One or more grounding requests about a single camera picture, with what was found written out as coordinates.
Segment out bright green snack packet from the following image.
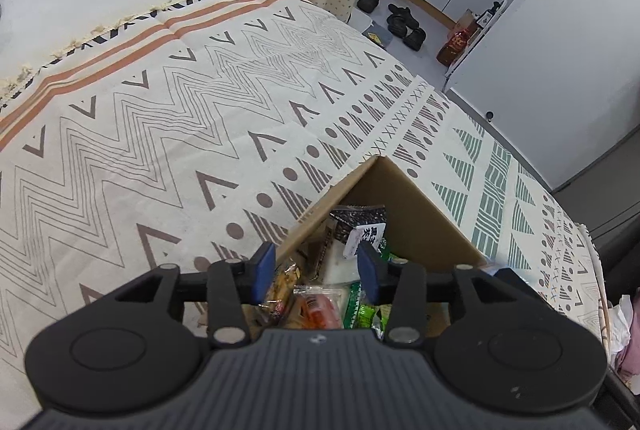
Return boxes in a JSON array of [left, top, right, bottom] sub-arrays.
[[345, 283, 396, 341]]

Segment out white refrigerator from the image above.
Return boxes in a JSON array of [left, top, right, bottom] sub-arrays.
[[442, 0, 640, 191]]

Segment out clear green edged bread packet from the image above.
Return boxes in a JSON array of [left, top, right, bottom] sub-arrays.
[[260, 263, 303, 326]]

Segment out clear orange snack packet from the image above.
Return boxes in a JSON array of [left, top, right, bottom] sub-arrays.
[[295, 287, 346, 331]]

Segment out grey flat pad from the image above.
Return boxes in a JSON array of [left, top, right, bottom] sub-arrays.
[[362, 23, 393, 46]]

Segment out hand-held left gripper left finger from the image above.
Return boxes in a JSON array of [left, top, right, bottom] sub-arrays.
[[115, 243, 277, 346]]

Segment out dark speckled snack packet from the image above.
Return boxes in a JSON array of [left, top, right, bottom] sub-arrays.
[[330, 205, 387, 243]]

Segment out white black printed snack packet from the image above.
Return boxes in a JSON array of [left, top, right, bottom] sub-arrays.
[[345, 223, 388, 261]]

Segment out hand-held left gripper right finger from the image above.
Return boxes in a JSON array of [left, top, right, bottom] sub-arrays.
[[356, 243, 543, 345]]

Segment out cardboard box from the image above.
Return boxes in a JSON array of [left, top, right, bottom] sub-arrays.
[[272, 155, 488, 341]]

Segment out white pink crumpled cloth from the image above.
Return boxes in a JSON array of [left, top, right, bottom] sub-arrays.
[[602, 293, 640, 381]]

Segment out patterned white blanket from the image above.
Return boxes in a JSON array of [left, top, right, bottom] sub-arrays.
[[0, 0, 613, 421]]

